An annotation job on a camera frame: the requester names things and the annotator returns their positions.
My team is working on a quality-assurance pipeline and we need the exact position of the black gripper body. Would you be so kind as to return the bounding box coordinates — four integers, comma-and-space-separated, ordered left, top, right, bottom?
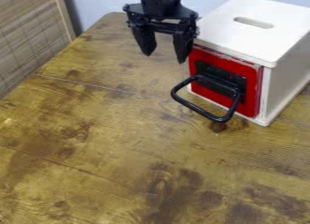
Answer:
122, 4, 198, 38

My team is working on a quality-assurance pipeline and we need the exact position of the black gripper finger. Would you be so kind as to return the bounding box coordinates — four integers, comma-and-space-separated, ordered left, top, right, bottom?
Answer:
132, 24, 157, 56
173, 32, 193, 63

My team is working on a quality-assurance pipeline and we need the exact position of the black metal drawer handle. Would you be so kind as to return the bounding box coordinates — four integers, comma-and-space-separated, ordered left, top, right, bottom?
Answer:
170, 60, 247, 122

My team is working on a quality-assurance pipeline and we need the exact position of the red wooden drawer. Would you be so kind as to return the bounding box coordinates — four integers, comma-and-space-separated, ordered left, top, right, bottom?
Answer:
188, 44, 264, 118

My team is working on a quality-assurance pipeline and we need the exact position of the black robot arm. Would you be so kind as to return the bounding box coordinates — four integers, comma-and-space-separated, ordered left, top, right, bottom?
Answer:
122, 0, 198, 63

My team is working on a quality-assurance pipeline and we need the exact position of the white wooden drawer box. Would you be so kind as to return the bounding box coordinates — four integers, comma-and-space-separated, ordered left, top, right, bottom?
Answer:
193, 0, 310, 126

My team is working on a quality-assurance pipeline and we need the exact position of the bamboo blind panel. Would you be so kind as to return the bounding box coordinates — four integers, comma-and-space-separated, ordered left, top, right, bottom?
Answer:
0, 0, 76, 99

